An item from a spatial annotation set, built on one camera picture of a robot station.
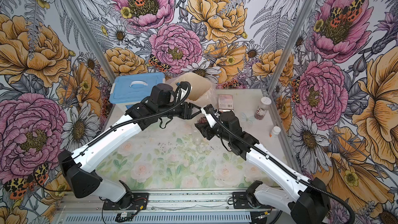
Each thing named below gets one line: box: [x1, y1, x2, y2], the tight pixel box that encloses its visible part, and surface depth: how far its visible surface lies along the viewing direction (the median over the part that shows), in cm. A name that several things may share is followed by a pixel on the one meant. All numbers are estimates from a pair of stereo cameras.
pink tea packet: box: [218, 94, 234, 112], surface depth 113 cm
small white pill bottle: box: [271, 125, 282, 138], surface depth 93 cm
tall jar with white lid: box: [253, 96, 273, 120], surface depth 99 cm
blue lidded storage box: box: [109, 72, 166, 111], surface depth 101 cm
